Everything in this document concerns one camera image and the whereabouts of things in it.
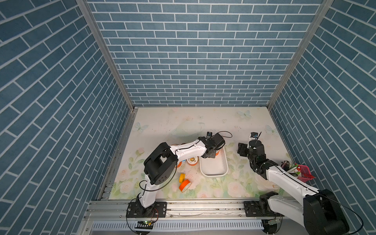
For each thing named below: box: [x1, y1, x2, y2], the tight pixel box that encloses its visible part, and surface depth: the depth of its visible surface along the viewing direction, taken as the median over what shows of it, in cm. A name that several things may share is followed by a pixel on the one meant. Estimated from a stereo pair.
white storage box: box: [199, 146, 229, 177], surface depth 86 cm
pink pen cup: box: [280, 160, 290, 171], surface depth 80 cm
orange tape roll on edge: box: [179, 179, 192, 193], surface depth 78 cm
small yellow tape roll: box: [179, 173, 186, 184], surface depth 82 cm
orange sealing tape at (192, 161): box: [187, 156, 199, 166], surface depth 88 cm
